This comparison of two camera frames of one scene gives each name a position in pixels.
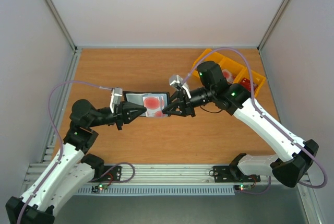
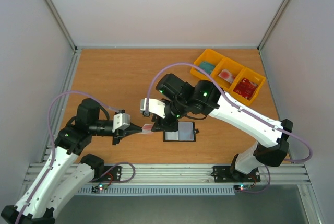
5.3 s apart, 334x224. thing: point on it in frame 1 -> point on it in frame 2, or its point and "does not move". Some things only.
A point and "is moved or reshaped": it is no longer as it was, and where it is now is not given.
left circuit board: x=100 y=186 does not move
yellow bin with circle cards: x=233 y=70 does not move
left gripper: x=122 y=112 -> x=120 y=134
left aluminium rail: x=47 y=154 does not move
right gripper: x=187 y=103 -> x=165 y=124
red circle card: x=154 y=106 is moved or reshaped
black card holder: x=154 y=102 is moved or reshaped
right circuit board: x=242 y=187 does not move
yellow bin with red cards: x=258 y=79 does not move
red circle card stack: x=228 y=76 does not move
